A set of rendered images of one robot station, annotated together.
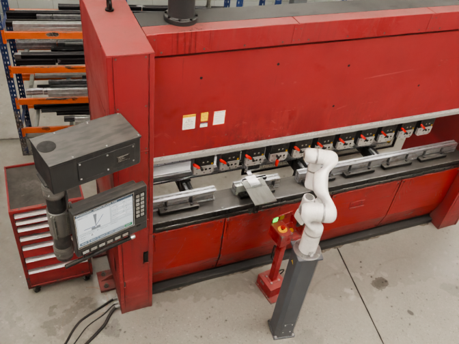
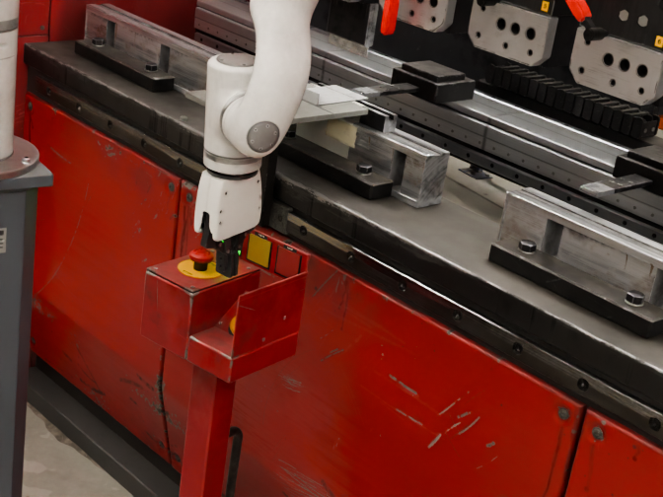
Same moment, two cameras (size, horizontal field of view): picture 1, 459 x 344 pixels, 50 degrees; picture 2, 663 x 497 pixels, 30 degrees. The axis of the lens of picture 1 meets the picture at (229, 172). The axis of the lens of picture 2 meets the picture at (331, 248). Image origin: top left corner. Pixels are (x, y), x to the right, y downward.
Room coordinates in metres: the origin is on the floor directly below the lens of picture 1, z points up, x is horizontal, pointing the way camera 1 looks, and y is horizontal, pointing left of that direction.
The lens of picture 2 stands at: (2.24, -2.24, 1.58)
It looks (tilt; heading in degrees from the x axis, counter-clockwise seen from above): 22 degrees down; 72
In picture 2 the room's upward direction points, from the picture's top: 9 degrees clockwise
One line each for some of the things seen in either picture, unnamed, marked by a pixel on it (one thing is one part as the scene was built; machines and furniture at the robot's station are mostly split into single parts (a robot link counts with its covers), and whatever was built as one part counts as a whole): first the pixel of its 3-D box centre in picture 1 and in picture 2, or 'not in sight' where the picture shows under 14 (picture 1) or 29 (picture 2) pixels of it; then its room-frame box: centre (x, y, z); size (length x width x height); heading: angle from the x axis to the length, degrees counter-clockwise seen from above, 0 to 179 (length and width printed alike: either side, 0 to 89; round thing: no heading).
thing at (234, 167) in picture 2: not in sight; (234, 157); (2.62, -0.58, 1.01); 0.09 x 0.08 x 0.03; 36
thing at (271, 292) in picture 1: (273, 284); not in sight; (2.63, -0.51, 0.06); 0.25 x 0.20 x 0.12; 36
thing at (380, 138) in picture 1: (384, 130); not in sight; (3.44, -1.22, 1.26); 0.15 x 0.09 x 0.17; 117
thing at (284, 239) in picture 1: (285, 228); (223, 295); (2.65, -0.50, 0.75); 0.20 x 0.16 x 0.18; 126
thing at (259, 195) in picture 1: (258, 191); (277, 103); (2.77, -0.24, 1.00); 0.26 x 0.18 x 0.01; 27
